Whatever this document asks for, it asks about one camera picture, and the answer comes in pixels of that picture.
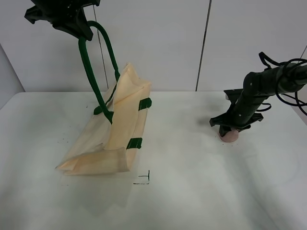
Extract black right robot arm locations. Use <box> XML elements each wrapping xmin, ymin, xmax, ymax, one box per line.
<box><xmin>210</xmin><ymin>63</ymin><xmax>307</xmax><ymax>137</ymax></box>

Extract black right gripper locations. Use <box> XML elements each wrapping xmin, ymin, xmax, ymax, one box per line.
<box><xmin>209</xmin><ymin>89</ymin><xmax>264</xmax><ymax>137</ymax></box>

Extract cream linen bag green handles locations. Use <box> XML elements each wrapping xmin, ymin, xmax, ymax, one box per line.
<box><xmin>56</xmin><ymin>21</ymin><xmax>152</xmax><ymax>175</ymax></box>

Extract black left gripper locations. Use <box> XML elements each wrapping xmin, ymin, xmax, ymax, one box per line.
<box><xmin>24</xmin><ymin>0</ymin><xmax>99</xmax><ymax>40</ymax></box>

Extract pink peach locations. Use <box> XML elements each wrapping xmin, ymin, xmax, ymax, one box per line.
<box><xmin>220</xmin><ymin>129</ymin><xmax>239</xmax><ymax>143</ymax></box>

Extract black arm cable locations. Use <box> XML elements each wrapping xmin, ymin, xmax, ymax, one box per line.
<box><xmin>255</xmin><ymin>51</ymin><xmax>307</xmax><ymax>113</ymax></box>

